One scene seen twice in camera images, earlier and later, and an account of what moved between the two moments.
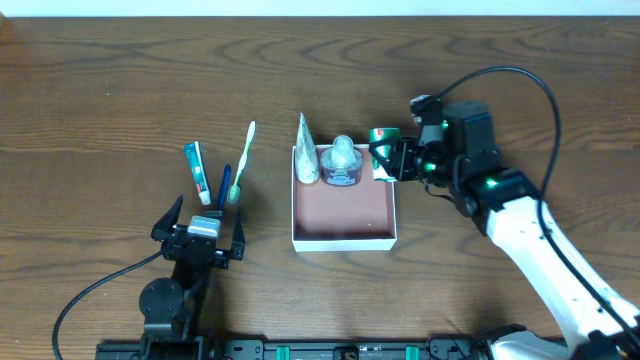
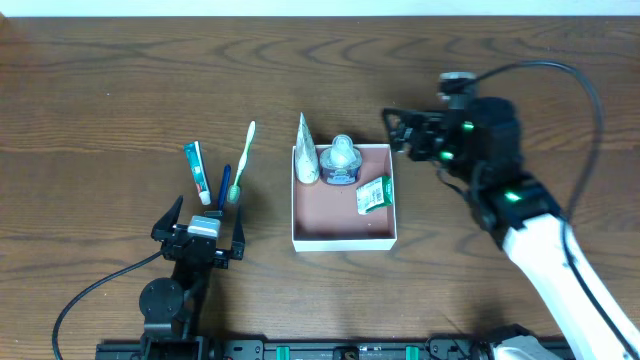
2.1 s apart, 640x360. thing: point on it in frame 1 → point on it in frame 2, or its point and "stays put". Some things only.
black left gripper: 195,248 stays put
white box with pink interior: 353,218 stays put
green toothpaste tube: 198,169 stays put
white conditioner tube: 306,157 stays put
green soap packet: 380,135 → 374,194
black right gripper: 406,160 → 417,134
